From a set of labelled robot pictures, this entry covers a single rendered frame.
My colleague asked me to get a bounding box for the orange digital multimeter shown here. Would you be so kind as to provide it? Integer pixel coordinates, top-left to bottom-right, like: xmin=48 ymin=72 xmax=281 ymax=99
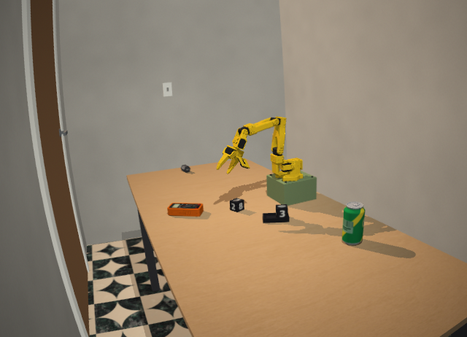
xmin=167 ymin=203 xmax=204 ymax=217

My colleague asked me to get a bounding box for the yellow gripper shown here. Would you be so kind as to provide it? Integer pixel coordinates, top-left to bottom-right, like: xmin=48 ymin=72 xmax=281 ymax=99
xmin=217 ymin=145 xmax=250 ymax=174

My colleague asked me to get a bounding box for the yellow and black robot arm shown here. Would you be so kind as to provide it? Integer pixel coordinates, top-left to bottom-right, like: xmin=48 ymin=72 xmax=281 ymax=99
xmin=233 ymin=117 xmax=303 ymax=182

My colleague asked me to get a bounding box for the green drink can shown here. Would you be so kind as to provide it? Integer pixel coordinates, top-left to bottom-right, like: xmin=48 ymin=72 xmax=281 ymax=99
xmin=341 ymin=201 xmax=365 ymax=245

